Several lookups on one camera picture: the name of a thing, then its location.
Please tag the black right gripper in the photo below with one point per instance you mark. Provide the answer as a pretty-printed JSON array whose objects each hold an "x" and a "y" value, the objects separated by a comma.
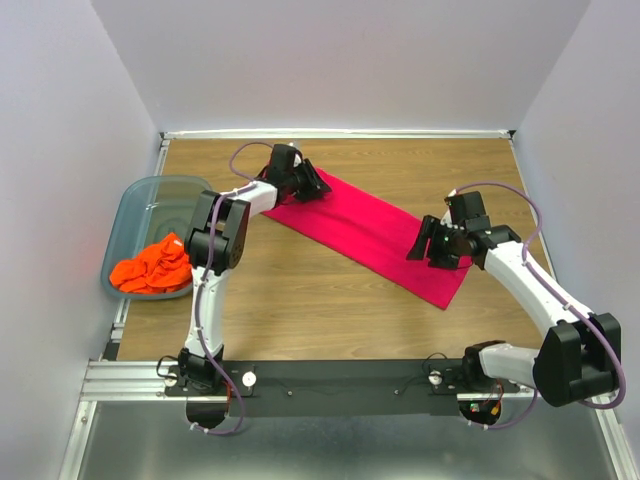
[{"x": 429, "y": 228}]

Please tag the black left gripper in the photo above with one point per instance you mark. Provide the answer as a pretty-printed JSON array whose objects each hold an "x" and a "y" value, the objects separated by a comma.
[{"x": 314, "y": 185}]

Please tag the pink t-shirt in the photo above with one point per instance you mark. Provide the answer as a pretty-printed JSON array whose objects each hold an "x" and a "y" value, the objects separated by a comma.
[{"x": 374, "y": 234}]

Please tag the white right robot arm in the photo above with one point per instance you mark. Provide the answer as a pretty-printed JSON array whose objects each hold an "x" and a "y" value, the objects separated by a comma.
[{"x": 579, "y": 360}]

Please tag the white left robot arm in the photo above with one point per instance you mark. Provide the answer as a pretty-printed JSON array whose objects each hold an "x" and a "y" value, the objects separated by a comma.
[{"x": 215, "y": 242}]

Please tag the clear plastic bin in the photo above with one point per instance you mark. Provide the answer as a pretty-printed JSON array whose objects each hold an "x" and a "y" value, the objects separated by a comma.
[{"x": 150, "y": 209}]

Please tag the orange t-shirt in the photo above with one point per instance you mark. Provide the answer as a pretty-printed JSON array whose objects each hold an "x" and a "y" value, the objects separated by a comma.
[{"x": 160, "y": 268}]

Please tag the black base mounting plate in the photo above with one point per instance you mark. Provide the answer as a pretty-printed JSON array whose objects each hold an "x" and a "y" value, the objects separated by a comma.
[{"x": 264, "y": 389}]

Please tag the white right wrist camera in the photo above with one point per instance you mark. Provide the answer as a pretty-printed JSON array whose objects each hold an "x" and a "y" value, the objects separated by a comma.
[{"x": 446, "y": 219}]

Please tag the aluminium front frame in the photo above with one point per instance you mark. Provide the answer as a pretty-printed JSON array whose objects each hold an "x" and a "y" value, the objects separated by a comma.
[{"x": 403, "y": 419}]

